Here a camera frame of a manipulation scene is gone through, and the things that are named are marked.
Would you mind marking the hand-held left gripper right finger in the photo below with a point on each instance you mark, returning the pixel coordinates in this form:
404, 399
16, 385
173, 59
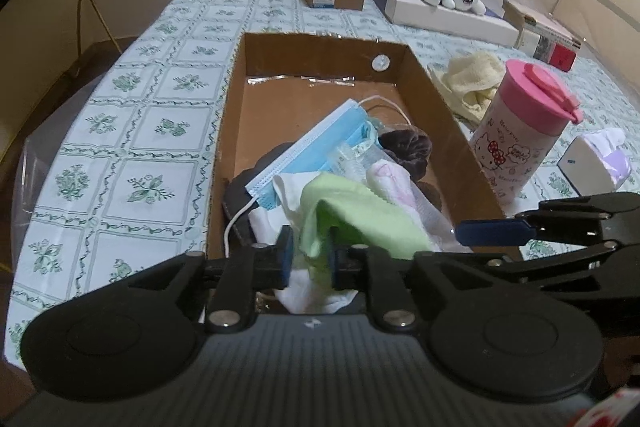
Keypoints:
336, 267

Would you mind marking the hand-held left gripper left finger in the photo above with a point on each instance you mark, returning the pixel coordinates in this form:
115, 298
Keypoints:
287, 252

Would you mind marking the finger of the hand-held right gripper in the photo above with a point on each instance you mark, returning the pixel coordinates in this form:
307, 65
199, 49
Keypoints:
492, 232
575, 264

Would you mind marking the green cloth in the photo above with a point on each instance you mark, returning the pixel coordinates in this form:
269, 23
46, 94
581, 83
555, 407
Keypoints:
350, 207

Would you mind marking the dark grey cloth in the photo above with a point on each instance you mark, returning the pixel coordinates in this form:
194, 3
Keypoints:
240, 202

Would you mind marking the blue face mask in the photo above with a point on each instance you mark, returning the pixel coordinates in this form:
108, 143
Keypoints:
310, 157

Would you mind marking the white pink cloth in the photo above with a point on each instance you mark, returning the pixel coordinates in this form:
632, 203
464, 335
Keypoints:
387, 179

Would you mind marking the dark brown scrunchie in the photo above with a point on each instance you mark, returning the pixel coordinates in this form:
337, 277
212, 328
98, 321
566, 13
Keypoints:
405, 152

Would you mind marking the clear plastic bag pink item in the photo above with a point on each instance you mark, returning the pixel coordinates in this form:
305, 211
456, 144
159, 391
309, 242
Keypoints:
442, 222

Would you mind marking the pink lidded cup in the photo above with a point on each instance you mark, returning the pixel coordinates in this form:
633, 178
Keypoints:
510, 142

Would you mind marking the purple tissue pack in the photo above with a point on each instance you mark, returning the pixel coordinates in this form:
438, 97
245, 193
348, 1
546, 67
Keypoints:
590, 167

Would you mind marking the clear plastic wrapper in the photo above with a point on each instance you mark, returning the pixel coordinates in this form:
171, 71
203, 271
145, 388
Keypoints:
352, 159

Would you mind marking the yellow towel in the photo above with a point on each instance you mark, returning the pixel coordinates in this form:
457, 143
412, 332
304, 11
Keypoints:
470, 77

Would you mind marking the red white box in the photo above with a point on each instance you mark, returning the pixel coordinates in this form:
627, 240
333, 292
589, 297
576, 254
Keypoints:
547, 52

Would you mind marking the flat white blue box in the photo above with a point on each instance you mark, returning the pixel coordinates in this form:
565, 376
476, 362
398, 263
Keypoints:
440, 19

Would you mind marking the beige headboard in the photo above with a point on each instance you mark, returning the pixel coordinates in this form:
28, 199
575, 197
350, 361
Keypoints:
615, 17

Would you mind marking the clear plastic sheet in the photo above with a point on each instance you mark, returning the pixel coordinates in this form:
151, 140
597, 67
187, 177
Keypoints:
35, 187

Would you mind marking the gold coat rack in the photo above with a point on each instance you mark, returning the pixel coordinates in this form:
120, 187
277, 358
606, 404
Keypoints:
92, 7

